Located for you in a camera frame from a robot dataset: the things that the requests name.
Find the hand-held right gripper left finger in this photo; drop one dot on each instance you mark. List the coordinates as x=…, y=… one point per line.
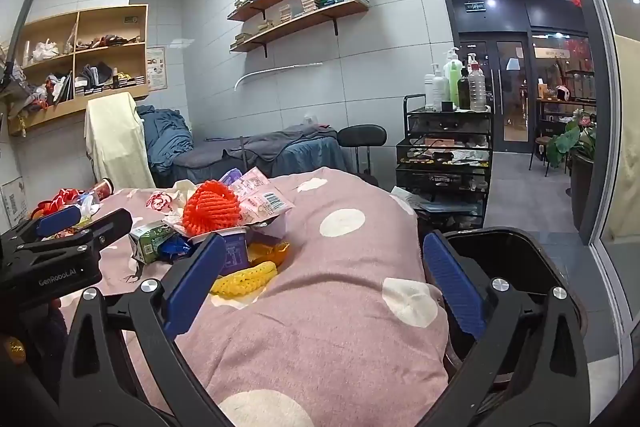
x=195, y=287

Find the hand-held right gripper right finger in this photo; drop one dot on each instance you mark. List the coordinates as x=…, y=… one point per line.
x=452, y=282

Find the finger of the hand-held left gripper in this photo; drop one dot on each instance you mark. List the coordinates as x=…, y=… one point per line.
x=57, y=222
x=100, y=229

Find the black trash bin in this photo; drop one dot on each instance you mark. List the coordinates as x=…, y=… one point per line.
x=500, y=252

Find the purple plastic bag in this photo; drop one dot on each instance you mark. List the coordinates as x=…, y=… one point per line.
x=229, y=179

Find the red crumpled wrapper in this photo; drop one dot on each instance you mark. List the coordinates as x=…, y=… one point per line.
x=57, y=199

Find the blue crumpled wrapper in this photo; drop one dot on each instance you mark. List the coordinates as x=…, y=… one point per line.
x=175, y=248

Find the yellow foam fruit net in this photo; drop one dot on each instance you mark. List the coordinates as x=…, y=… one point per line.
x=240, y=282

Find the green drink carton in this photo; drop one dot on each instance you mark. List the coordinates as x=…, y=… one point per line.
x=150, y=242

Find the purple yogurt cup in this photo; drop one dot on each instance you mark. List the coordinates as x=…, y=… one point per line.
x=236, y=252

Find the white floral tissue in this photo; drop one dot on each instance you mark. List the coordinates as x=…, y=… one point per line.
x=160, y=201

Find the orange foam fruit net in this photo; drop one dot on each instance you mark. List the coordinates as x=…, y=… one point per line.
x=210, y=207

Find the pile of papers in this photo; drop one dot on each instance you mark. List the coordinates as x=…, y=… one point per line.
x=425, y=202

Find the cream towel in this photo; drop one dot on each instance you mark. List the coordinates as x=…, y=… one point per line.
x=117, y=142

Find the pink barcode packet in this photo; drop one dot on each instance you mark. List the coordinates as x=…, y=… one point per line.
x=267, y=204

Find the blue bedding pile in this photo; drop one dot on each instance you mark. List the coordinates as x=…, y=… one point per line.
x=165, y=137

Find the pink printed packet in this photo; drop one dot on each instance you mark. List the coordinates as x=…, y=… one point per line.
x=252, y=181

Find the black mesh drawer cart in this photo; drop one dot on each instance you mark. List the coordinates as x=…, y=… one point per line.
x=440, y=157

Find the pink polka-dot blanket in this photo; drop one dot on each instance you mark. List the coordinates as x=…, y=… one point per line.
x=325, y=307

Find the wooden stool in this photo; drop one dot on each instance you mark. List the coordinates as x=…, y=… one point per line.
x=540, y=147

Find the blue massage bed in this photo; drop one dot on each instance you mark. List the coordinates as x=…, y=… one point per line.
x=300, y=159

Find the grey blanket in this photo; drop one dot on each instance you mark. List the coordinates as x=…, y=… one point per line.
x=280, y=142

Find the black swivel chair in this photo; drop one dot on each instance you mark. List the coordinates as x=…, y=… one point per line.
x=362, y=137

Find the potted green plant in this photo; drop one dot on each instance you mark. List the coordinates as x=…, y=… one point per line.
x=575, y=142

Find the dark pump bottle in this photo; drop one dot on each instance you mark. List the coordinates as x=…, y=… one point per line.
x=464, y=92

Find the short white pump bottle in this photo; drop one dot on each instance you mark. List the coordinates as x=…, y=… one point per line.
x=436, y=89

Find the clear pump bottle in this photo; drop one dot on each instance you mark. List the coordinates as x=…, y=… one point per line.
x=477, y=87

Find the black phone stand pole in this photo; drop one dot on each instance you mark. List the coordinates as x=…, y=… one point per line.
x=22, y=27

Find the green pump bottle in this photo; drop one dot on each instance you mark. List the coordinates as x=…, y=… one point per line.
x=456, y=82

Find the wooden cubby shelf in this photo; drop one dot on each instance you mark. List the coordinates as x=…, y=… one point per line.
x=110, y=24

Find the white helmet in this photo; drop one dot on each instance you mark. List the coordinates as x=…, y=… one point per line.
x=564, y=93

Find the tall white pump bottle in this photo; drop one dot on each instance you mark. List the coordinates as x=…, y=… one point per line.
x=451, y=56

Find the cream curtain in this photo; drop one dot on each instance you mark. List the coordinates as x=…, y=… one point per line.
x=622, y=132

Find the wall poster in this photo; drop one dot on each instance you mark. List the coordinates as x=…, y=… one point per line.
x=156, y=68

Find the dark door frame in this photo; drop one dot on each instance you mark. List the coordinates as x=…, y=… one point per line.
x=430, y=32

